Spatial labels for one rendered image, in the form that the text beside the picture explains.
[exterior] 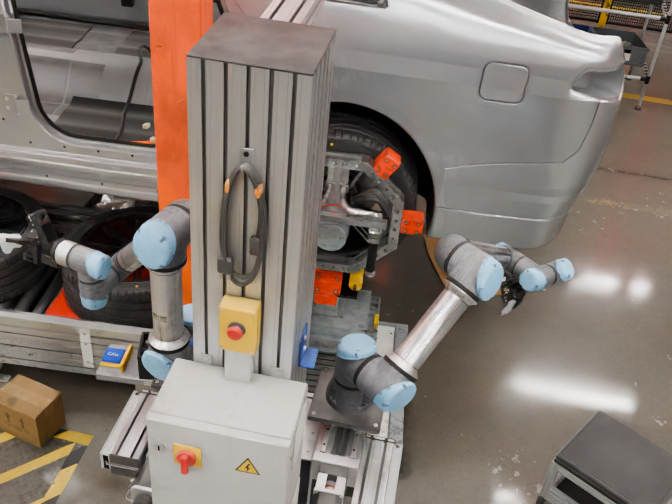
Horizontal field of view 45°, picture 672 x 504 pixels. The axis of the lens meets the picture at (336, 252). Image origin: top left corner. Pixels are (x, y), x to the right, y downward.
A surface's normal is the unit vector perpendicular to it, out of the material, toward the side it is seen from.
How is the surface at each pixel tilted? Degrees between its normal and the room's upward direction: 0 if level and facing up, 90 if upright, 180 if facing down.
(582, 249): 0
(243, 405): 0
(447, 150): 90
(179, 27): 90
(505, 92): 90
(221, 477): 90
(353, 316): 0
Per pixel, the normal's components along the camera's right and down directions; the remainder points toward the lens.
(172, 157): -0.11, 0.58
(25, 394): 0.08, -0.81
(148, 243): -0.40, 0.40
